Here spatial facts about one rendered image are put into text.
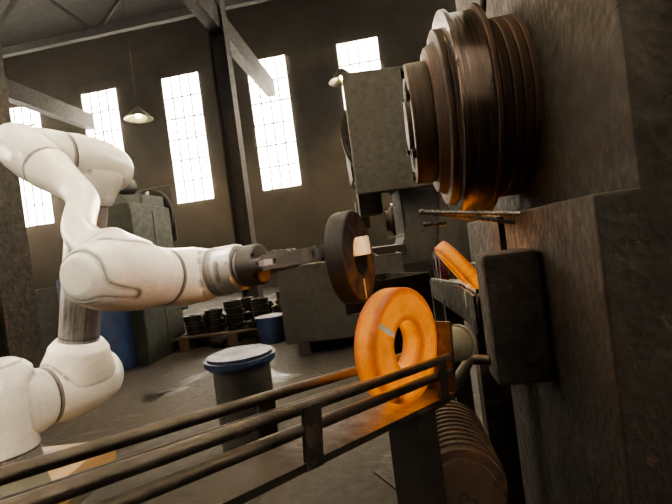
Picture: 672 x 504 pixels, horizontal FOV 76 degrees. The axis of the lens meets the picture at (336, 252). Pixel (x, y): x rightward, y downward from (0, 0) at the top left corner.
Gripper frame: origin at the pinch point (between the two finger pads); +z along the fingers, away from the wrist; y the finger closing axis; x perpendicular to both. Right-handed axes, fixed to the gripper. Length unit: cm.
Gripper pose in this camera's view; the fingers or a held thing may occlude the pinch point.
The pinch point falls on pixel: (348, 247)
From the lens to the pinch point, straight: 71.1
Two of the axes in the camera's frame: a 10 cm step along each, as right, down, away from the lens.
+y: -3.3, 0.5, -9.4
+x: -1.8, -9.8, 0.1
